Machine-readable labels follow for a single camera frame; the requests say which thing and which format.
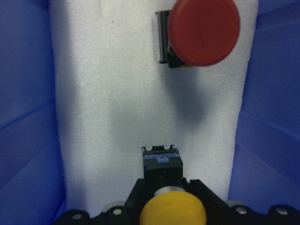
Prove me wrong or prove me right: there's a yellow push button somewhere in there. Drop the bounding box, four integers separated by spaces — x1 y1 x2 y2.
139 145 208 225

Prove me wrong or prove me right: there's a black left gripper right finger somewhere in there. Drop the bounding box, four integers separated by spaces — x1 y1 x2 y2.
180 178 230 225

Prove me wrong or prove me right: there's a blue plastic bin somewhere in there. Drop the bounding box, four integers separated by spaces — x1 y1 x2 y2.
0 0 300 225

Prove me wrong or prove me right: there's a red push button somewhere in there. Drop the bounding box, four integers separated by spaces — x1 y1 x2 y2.
153 0 240 68

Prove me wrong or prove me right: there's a white foam pad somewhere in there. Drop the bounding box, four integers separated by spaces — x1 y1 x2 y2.
49 0 259 216

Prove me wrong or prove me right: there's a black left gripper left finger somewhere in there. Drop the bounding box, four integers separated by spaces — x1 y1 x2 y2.
125 179 150 225

